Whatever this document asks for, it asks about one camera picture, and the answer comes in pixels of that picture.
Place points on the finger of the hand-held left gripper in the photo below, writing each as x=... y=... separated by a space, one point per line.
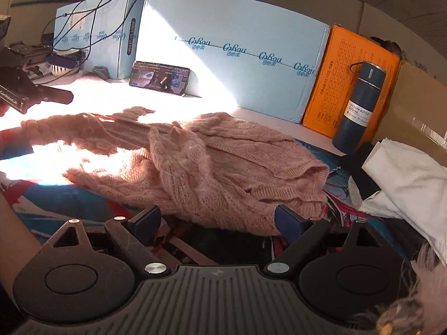
x=57 y=96

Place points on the brown cardboard box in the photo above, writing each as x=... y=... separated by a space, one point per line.
x=412 y=97

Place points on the dark blue vacuum bottle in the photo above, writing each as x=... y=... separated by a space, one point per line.
x=359 y=125

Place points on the person's left forearm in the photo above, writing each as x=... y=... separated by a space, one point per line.
x=15 y=244

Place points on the light blue carton with label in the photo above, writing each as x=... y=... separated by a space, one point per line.
x=111 y=17

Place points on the black cloth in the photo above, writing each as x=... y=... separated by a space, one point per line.
x=361 y=174

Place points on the dark blue small box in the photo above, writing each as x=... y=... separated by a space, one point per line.
x=4 y=28

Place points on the white striped bowl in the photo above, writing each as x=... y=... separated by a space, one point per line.
x=59 y=70

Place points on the pink towel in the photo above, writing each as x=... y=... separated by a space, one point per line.
x=209 y=167

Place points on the large light blue carton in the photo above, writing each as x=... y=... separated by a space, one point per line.
x=227 y=24

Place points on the orange cardboard box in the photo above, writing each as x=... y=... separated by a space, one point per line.
x=324 y=94

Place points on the grey fuzzy garment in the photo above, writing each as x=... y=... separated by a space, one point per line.
x=415 y=296

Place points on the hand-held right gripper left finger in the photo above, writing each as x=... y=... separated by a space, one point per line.
x=148 y=223

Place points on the grey cloth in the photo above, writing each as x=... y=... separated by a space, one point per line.
x=101 y=72

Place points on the white cloth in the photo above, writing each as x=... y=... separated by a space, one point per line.
x=408 y=181

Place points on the black smartphone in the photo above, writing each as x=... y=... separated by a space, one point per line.
x=157 y=78

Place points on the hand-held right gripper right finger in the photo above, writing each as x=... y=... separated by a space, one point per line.
x=290 y=221

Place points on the dark blue striped bowl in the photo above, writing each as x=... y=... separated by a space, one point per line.
x=64 y=61

